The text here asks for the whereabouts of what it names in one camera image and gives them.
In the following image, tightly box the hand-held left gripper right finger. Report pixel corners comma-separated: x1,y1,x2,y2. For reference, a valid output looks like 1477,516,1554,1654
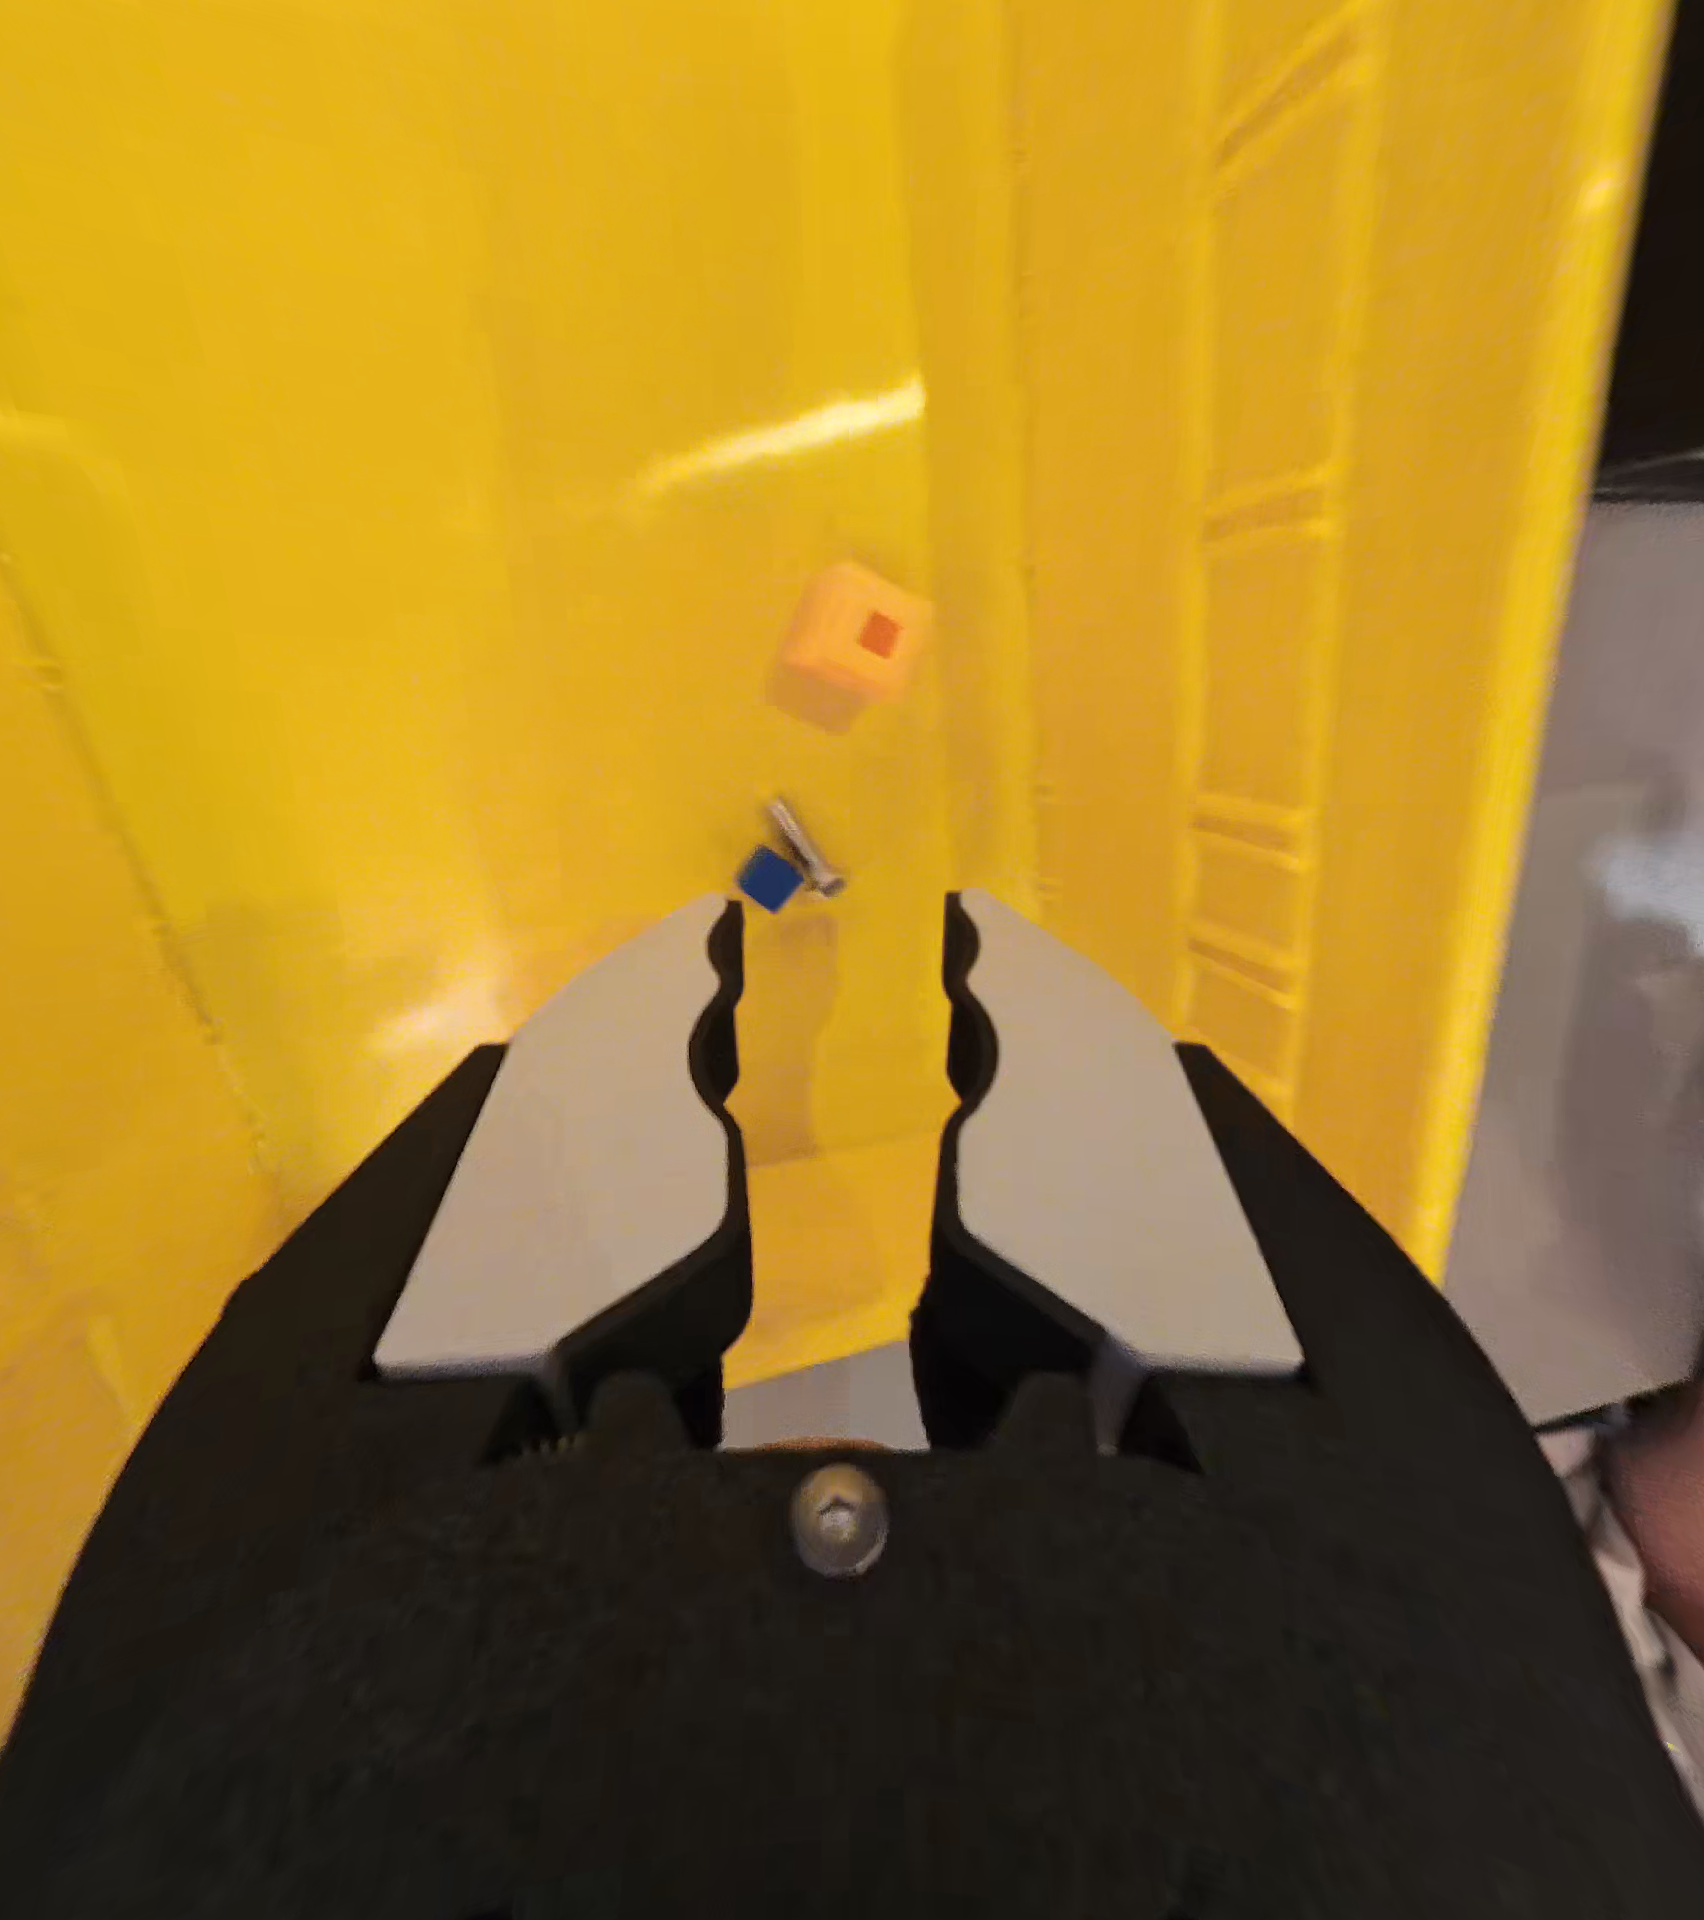
909,887,1308,1446

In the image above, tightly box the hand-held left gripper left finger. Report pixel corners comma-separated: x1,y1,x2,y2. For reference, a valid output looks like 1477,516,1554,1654
372,892,757,1446

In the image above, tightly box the small metal screw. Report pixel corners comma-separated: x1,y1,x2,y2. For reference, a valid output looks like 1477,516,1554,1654
764,798,851,900

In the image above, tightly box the yellow plastic bin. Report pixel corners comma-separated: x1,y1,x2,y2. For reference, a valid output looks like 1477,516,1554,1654
0,0,1680,1920

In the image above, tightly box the hollow orange cube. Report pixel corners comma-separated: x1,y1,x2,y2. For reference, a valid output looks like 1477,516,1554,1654
766,558,937,737

